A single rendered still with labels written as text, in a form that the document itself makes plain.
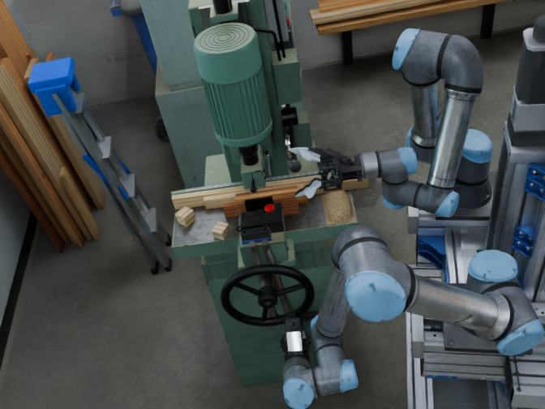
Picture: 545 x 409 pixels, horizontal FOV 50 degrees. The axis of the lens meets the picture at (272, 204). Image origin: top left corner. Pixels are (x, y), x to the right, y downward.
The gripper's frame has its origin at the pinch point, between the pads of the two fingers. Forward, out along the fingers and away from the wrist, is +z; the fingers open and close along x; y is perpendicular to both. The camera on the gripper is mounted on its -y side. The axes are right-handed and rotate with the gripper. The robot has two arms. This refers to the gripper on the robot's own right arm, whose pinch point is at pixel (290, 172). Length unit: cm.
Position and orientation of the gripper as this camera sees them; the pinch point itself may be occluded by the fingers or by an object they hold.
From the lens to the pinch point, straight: 170.1
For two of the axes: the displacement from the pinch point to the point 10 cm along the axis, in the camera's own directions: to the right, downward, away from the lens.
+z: -9.9, 1.3, 0.5
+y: 0.2, 5.2, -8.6
